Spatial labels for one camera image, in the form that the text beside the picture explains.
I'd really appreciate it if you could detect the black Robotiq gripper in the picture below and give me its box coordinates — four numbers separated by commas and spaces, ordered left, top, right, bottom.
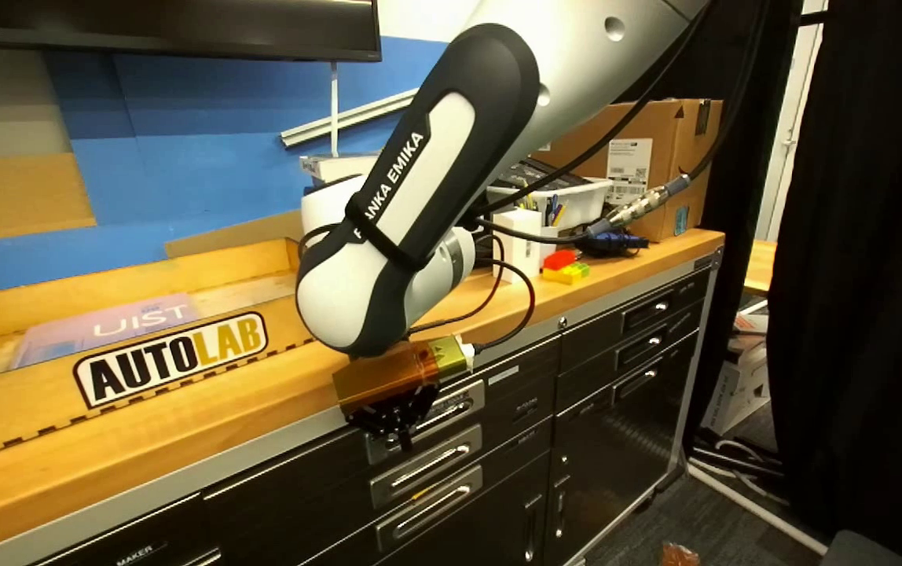
335, 339, 447, 454

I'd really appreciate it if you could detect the small white box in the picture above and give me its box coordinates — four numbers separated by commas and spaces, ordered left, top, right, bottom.
493, 209, 550, 280

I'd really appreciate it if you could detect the black tool cabinet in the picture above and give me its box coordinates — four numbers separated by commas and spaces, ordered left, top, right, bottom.
28, 262, 721, 566

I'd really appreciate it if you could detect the coloured toy brick stack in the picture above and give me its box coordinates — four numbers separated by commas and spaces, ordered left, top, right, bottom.
537, 245, 593, 286

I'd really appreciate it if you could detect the white cover book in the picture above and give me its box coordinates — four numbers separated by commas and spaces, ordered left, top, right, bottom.
300, 155, 381, 189

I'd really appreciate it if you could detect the white plastic bin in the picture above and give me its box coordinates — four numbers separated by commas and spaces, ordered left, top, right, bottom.
490, 174, 621, 240

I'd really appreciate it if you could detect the UIST booklet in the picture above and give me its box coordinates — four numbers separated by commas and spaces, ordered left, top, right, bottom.
12, 296, 201, 372

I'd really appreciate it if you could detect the thin white rod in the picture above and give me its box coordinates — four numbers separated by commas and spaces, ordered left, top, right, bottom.
327, 61, 343, 161

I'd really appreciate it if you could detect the wooden Autolab tray box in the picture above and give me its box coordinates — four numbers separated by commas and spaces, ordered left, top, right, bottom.
0, 237, 318, 471

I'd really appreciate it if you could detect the brown cardboard box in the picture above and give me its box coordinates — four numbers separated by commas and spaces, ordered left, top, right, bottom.
531, 96, 730, 245

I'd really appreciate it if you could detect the wooden side table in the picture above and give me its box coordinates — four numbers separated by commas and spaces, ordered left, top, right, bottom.
741, 240, 780, 296

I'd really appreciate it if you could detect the black monitor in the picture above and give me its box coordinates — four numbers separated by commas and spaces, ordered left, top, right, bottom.
0, 0, 383, 62

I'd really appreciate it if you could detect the black curtain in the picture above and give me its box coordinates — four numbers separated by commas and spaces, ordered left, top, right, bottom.
765, 0, 902, 566

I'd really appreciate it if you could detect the aluminium bracket rail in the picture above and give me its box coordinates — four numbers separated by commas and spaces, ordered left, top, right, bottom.
276, 87, 423, 151

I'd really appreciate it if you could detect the blue wall board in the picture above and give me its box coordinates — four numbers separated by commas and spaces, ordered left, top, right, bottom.
0, 38, 454, 294

